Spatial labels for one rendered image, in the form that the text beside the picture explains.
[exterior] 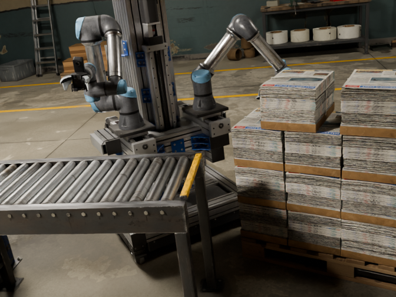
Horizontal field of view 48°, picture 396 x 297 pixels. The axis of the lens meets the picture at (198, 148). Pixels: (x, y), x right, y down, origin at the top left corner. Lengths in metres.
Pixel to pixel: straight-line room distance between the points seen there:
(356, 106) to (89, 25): 1.43
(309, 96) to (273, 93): 0.18
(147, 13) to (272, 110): 0.94
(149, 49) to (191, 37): 6.35
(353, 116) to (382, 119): 0.13
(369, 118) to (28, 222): 1.56
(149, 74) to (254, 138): 0.78
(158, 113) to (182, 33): 6.33
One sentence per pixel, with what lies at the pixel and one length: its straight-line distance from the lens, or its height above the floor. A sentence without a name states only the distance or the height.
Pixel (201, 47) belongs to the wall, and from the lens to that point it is 9.05.
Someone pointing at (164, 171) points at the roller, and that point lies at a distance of 2.06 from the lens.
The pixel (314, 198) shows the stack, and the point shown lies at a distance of 2.43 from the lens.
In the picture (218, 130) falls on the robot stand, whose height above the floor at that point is 0.72.
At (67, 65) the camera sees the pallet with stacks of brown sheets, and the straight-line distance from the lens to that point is 8.68.
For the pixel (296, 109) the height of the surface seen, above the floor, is 0.95.
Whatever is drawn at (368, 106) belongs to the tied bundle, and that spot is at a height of 0.98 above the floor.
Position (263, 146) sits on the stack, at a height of 0.74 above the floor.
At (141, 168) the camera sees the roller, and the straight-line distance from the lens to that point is 2.14.
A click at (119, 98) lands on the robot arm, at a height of 1.01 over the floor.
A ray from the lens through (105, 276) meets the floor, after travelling 2.85.
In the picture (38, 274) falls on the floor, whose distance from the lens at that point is 3.05.
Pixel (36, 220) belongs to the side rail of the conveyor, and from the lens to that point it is 1.99.
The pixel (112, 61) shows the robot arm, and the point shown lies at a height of 1.24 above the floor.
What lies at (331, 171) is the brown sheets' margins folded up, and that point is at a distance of 2.33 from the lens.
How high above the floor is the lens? 1.63
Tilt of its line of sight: 21 degrees down
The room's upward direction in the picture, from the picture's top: 7 degrees counter-clockwise
